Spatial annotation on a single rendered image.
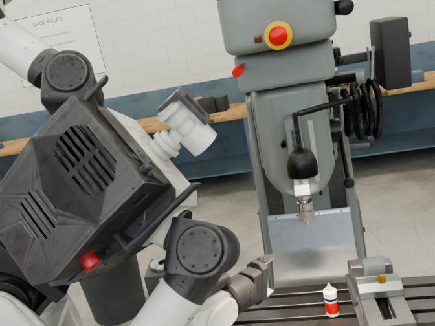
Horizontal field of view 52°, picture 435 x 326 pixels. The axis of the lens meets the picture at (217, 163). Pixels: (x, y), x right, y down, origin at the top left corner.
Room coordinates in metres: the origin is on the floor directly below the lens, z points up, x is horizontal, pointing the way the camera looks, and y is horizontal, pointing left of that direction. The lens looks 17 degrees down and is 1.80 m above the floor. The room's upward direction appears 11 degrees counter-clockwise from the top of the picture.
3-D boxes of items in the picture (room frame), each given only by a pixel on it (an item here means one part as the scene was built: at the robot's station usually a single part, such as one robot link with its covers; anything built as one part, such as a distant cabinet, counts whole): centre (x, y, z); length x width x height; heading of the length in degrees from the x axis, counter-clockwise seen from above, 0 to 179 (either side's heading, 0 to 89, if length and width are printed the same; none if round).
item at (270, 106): (1.21, -0.23, 1.47); 0.21 x 0.19 x 0.32; 78
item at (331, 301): (1.15, -0.26, 0.96); 0.04 x 0.04 x 0.11
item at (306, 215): (1.21, -0.23, 1.23); 0.05 x 0.05 x 0.05
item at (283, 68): (1.25, -0.24, 1.68); 0.34 x 0.24 x 0.10; 168
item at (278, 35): (0.96, -0.18, 1.76); 0.04 x 0.03 x 0.04; 78
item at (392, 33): (1.43, -0.62, 1.62); 0.20 x 0.09 x 0.21; 168
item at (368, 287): (1.12, -0.39, 0.99); 0.12 x 0.06 x 0.04; 81
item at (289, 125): (1.10, -0.21, 1.45); 0.04 x 0.04 x 0.21; 78
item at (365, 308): (1.14, -0.40, 0.96); 0.35 x 0.15 x 0.11; 171
